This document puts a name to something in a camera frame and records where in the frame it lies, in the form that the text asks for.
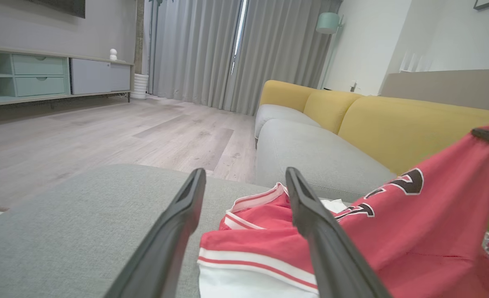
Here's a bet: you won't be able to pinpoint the grey wooden tv cabinet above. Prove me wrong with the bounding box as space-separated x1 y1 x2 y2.
0 46 134 108

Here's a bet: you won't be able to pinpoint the white ribbed plant pot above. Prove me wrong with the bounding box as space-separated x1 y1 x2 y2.
130 74 150 100

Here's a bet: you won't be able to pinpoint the white router with antennas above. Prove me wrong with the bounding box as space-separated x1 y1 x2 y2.
400 52 434 73

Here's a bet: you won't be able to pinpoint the beige wooden partition panel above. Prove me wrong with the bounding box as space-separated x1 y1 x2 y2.
380 69 489 113

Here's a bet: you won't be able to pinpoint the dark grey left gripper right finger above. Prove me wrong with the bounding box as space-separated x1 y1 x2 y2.
286 167 394 298

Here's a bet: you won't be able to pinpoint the grey curtains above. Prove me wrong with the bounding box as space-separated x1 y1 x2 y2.
143 0 342 116

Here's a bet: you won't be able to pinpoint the teal shade floor lamp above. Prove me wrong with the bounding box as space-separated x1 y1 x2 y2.
316 12 345 89

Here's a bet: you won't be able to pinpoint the grey fabric ottoman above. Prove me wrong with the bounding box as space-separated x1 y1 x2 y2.
0 163 489 298

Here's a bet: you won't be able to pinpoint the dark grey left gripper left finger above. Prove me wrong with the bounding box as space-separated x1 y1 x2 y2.
106 168 207 298

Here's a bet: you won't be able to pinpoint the grey sofa seat cushion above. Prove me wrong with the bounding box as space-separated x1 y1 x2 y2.
255 103 322 139
255 119 396 203

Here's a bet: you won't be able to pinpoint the plant with brown trunk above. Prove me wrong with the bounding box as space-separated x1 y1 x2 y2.
135 0 174 75

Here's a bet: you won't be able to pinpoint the yellow sofa back cushion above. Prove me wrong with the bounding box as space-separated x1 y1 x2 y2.
260 80 317 112
303 89 363 134
339 96 489 238

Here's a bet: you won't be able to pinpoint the red white numbered jersey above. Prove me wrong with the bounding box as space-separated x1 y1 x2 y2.
198 126 489 298

